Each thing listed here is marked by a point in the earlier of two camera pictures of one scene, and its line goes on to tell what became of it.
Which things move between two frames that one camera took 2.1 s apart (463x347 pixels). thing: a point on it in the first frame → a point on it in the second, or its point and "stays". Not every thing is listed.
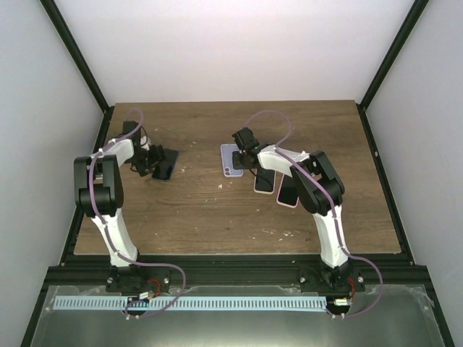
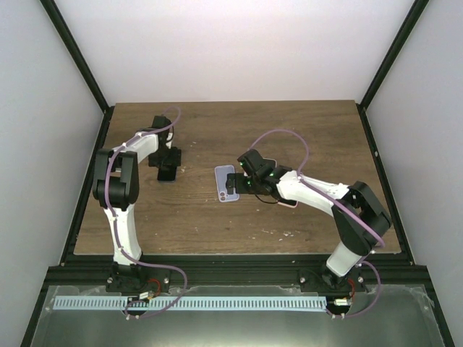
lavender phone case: x=226 y=155 → x=221 y=172
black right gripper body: x=240 y=164 → x=250 y=188
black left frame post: x=56 y=19 stays
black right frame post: x=398 y=43 stays
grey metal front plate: x=383 y=316 stays
